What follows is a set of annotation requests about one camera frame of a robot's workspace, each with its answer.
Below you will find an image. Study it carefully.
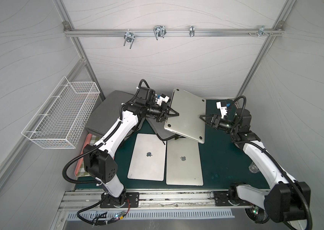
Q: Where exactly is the grey laptop sleeve back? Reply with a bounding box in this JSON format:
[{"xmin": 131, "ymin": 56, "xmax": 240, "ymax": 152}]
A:
[{"xmin": 146, "ymin": 118, "xmax": 183, "ymax": 141}]

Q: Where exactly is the grey laptop sleeve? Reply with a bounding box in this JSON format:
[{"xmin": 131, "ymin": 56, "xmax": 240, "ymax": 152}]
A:
[
  {"xmin": 85, "ymin": 91, "xmax": 133, "ymax": 137},
  {"xmin": 146, "ymin": 118, "xmax": 183, "ymax": 141}
]

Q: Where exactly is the grey laptop sleeve front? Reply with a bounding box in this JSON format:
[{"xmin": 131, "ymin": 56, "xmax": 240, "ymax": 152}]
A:
[{"xmin": 85, "ymin": 91, "xmax": 133, "ymax": 137}]

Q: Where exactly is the silver laptop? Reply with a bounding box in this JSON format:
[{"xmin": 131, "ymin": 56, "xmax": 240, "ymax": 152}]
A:
[
  {"xmin": 127, "ymin": 134, "xmax": 166, "ymax": 181},
  {"xmin": 166, "ymin": 138, "xmax": 204, "ymax": 186},
  {"xmin": 164, "ymin": 88, "xmax": 206, "ymax": 144}
]

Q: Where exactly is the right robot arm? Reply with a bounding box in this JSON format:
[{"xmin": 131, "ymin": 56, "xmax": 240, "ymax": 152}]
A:
[{"xmin": 200, "ymin": 108, "xmax": 313, "ymax": 230}]

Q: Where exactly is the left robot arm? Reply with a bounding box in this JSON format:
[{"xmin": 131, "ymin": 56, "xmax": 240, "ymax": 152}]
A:
[{"xmin": 62, "ymin": 86, "xmax": 179, "ymax": 206}]

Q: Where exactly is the green table mat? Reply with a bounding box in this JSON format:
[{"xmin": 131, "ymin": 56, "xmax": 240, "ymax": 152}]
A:
[{"xmin": 74, "ymin": 99, "xmax": 270, "ymax": 190}]

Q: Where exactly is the clear plastic cup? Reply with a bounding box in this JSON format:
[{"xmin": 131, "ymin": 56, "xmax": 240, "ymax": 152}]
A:
[{"xmin": 249, "ymin": 162, "xmax": 260, "ymax": 173}]

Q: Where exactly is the metal hook clamp left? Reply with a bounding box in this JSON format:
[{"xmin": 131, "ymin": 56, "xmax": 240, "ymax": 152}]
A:
[{"xmin": 123, "ymin": 31, "xmax": 135, "ymax": 49}]

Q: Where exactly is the metal hook clamp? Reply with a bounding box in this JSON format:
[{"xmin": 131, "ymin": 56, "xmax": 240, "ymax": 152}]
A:
[
  {"xmin": 248, "ymin": 26, "xmax": 274, "ymax": 37},
  {"xmin": 123, "ymin": 31, "xmax": 135, "ymax": 49},
  {"xmin": 153, "ymin": 25, "xmax": 166, "ymax": 40}
]

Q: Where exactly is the metal hook clamp middle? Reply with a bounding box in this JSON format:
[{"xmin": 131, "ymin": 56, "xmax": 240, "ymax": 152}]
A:
[{"xmin": 153, "ymin": 25, "xmax": 166, "ymax": 40}]

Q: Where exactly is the metal hook small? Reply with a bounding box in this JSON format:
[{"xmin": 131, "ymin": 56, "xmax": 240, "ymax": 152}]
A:
[{"xmin": 189, "ymin": 25, "xmax": 195, "ymax": 37}]

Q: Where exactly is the green checkered cloth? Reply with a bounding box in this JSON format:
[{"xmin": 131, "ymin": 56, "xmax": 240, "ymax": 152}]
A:
[{"xmin": 77, "ymin": 134, "xmax": 100, "ymax": 177}]

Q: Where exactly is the aluminium crossbar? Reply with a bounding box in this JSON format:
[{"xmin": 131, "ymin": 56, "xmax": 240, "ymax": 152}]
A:
[{"xmin": 64, "ymin": 28, "xmax": 285, "ymax": 37}]

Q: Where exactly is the metal hook clamp right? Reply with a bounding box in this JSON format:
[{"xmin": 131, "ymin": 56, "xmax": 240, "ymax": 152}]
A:
[{"xmin": 248, "ymin": 26, "xmax": 274, "ymax": 37}]

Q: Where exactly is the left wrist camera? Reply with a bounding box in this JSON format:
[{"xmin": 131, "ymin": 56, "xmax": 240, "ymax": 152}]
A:
[{"xmin": 155, "ymin": 94, "xmax": 170, "ymax": 106}]

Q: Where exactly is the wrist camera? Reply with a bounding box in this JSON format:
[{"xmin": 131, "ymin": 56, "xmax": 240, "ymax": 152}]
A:
[
  {"xmin": 216, "ymin": 101, "xmax": 231, "ymax": 119},
  {"xmin": 155, "ymin": 94, "xmax": 170, "ymax": 106}
]

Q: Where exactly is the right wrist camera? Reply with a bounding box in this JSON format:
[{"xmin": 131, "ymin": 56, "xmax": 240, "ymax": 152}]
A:
[{"xmin": 216, "ymin": 101, "xmax": 231, "ymax": 119}]

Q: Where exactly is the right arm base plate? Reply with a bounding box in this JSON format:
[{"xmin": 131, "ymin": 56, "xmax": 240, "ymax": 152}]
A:
[{"xmin": 209, "ymin": 190, "xmax": 252, "ymax": 208}]

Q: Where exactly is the white wire basket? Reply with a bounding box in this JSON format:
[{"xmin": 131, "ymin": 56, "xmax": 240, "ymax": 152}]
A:
[{"xmin": 21, "ymin": 76, "xmax": 100, "ymax": 149}]

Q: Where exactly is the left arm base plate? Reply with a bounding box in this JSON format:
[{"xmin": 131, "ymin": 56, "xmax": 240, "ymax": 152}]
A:
[{"xmin": 100, "ymin": 192, "xmax": 140, "ymax": 209}]

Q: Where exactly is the aluminium front rail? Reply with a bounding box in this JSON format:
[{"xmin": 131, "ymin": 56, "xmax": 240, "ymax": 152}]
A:
[{"xmin": 58, "ymin": 189, "xmax": 260, "ymax": 211}]

